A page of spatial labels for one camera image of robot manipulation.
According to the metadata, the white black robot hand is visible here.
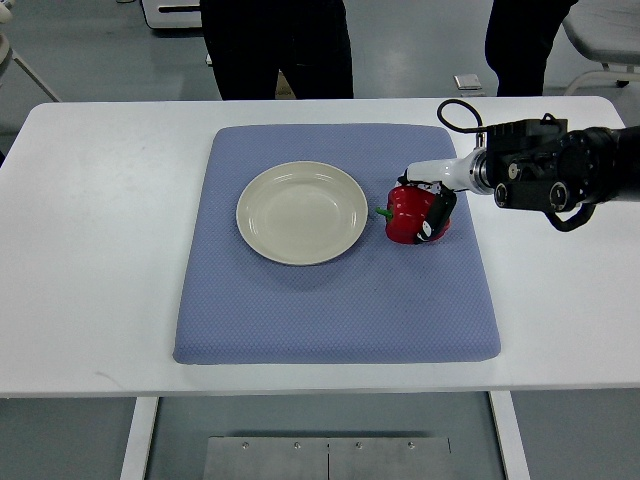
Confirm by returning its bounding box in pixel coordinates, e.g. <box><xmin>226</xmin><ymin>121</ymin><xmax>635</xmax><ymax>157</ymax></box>
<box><xmin>396</xmin><ymin>148</ymin><xmax>493</xmax><ymax>243</ymax></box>

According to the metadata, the red bell pepper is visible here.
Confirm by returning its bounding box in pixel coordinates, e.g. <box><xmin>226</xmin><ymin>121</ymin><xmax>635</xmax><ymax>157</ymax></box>
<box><xmin>375</xmin><ymin>185</ymin><xmax>457</xmax><ymax>244</ymax></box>

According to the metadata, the cream round plate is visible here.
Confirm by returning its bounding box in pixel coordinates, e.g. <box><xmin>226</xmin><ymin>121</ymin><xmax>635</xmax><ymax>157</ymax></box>
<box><xmin>236</xmin><ymin>161</ymin><xmax>368</xmax><ymax>266</ymax></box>

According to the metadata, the small grey floor device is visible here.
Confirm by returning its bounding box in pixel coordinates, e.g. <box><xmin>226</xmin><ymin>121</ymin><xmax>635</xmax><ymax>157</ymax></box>
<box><xmin>453</xmin><ymin>73</ymin><xmax>483</xmax><ymax>92</ymax></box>

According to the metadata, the blue quilted mat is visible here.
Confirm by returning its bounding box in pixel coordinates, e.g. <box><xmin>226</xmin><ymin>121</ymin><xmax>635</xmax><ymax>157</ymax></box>
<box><xmin>173</xmin><ymin>124</ymin><xmax>501</xmax><ymax>365</ymax></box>

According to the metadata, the white chair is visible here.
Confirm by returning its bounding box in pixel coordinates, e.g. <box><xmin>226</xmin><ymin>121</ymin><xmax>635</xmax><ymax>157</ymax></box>
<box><xmin>563</xmin><ymin>1</ymin><xmax>639</xmax><ymax>96</ymax></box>

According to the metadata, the cardboard box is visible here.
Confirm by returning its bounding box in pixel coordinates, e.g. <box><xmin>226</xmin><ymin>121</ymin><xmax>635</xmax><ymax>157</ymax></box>
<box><xmin>275</xmin><ymin>71</ymin><xmax>296</xmax><ymax>100</ymax></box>

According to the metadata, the person in black trousers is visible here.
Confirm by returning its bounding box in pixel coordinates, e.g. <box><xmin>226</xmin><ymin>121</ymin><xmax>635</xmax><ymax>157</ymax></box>
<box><xmin>199</xmin><ymin>1</ymin><xmax>354</xmax><ymax>100</ymax></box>

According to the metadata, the right white table leg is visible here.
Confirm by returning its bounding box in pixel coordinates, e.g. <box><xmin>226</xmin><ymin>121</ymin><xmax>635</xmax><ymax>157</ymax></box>
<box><xmin>489</xmin><ymin>391</ymin><xmax>531</xmax><ymax>480</ymax></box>

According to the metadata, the white table leg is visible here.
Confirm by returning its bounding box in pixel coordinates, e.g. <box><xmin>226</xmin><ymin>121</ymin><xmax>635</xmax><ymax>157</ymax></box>
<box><xmin>120</xmin><ymin>397</ymin><xmax>159</xmax><ymax>480</ymax></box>
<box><xmin>489</xmin><ymin>391</ymin><xmax>531</xmax><ymax>480</ymax></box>

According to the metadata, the white machine base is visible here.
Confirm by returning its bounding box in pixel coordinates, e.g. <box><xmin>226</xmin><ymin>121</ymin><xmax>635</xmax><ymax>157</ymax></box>
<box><xmin>140</xmin><ymin>0</ymin><xmax>202</xmax><ymax>30</ymax></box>

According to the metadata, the left white table leg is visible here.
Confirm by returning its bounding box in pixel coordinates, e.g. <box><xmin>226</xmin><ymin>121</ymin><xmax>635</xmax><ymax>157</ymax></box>
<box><xmin>120</xmin><ymin>397</ymin><xmax>159</xmax><ymax>480</ymax></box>

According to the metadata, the white equipment at left edge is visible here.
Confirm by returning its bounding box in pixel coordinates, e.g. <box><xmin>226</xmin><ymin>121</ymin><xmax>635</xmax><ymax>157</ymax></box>
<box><xmin>1</xmin><ymin>0</ymin><xmax>62</xmax><ymax>102</ymax></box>

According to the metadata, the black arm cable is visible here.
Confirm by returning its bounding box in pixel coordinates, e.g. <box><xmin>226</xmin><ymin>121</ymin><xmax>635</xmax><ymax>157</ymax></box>
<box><xmin>436</xmin><ymin>98</ymin><xmax>597</xmax><ymax>233</ymax></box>

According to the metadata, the metal base plate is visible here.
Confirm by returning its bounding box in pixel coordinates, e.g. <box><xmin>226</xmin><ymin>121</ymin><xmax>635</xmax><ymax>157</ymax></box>
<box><xmin>203</xmin><ymin>437</ymin><xmax>456</xmax><ymax>479</ymax></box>

